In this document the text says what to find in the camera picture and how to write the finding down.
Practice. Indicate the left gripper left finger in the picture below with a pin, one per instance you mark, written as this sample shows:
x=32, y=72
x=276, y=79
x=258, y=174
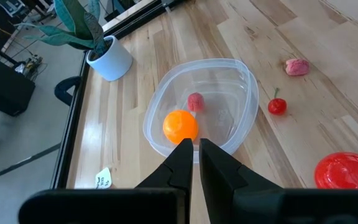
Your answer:
x=179, y=168

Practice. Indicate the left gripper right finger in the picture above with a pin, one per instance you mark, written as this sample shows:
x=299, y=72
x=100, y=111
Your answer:
x=219, y=174

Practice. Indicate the orange toy fruit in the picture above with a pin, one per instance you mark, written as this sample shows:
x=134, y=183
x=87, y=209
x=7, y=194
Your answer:
x=179, y=126

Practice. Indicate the red toy raspberry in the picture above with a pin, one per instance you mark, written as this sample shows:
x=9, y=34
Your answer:
x=195, y=102

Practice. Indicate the bright red toy cherry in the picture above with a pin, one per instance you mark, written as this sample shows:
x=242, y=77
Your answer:
x=277, y=106

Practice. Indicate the red toy tomato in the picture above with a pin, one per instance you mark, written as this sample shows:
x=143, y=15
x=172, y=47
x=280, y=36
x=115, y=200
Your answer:
x=346, y=171

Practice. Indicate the small pink toy fruit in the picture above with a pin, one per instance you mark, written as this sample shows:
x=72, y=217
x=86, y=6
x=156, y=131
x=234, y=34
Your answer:
x=297, y=67

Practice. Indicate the clear plastic tupperware container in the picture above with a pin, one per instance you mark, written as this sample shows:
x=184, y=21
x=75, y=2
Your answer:
x=228, y=102

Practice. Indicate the white handwritten paper label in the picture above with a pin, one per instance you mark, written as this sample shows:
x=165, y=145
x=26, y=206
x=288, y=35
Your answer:
x=103, y=179

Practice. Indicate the green plant in white pot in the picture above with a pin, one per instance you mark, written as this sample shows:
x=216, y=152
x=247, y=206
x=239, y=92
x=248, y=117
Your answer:
x=110, y=60

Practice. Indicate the black equipment case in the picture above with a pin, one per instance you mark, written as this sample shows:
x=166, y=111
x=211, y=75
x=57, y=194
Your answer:
x=8, y=88

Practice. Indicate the black aluminium table frame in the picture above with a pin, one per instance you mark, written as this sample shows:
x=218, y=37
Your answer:
x=68, y=124

